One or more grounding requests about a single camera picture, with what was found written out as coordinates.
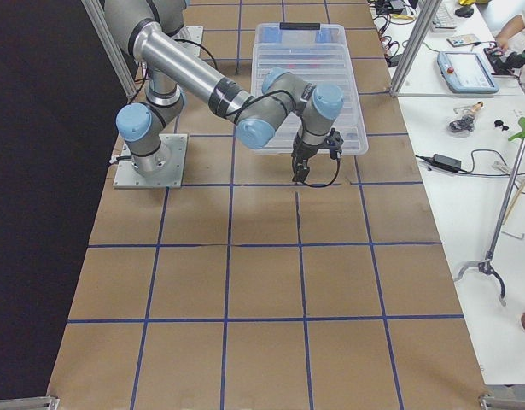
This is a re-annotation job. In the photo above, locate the aluminium rail left corner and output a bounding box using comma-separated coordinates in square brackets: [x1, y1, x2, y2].
[0, 396, 60, 410]

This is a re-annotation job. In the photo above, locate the black power adapter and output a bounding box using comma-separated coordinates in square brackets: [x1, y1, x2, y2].
[432, 154, 462, 173]

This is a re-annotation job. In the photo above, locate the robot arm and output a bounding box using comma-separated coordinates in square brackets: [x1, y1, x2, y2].
[103, 1, 343, 184]

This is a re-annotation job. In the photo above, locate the person at desk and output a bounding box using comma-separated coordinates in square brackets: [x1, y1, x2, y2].
[494, 9, 525, 91]

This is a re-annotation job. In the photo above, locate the aluminium frame post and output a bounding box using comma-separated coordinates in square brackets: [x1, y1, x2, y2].
[389, 0, 441, 97]

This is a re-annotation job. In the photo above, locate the aluminium rail corner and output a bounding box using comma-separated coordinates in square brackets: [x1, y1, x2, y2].
[0, 396, 60, 410]
[479, 395, 525, 410]

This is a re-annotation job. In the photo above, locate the clear plastic storage box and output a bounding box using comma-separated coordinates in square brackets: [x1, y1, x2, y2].
[249, 22, 370, 157]

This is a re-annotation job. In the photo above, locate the teach pendant tablet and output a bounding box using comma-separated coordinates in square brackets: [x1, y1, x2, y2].
[436, 51, 499, 94]

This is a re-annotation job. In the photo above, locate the black box latch handle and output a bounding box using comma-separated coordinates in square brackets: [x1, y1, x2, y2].
[279, 22, 321, 31]

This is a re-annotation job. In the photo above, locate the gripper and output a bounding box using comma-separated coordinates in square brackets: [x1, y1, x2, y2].
[291, 130, 343, 183]

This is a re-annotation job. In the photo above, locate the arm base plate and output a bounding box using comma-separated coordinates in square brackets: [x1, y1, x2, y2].
[113, 132, 188, 189]
[172, 26, 203, 56]

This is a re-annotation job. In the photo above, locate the white keyboard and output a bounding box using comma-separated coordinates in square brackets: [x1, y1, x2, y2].
[430, 3, 458, 32]

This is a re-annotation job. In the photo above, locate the silver reacher grabber tool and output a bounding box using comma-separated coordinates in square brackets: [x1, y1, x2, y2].
[454, 117, 525, 307]

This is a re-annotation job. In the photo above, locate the clear ribbed box lid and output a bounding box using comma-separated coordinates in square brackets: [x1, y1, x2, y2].
[250, 43, 368, 155]

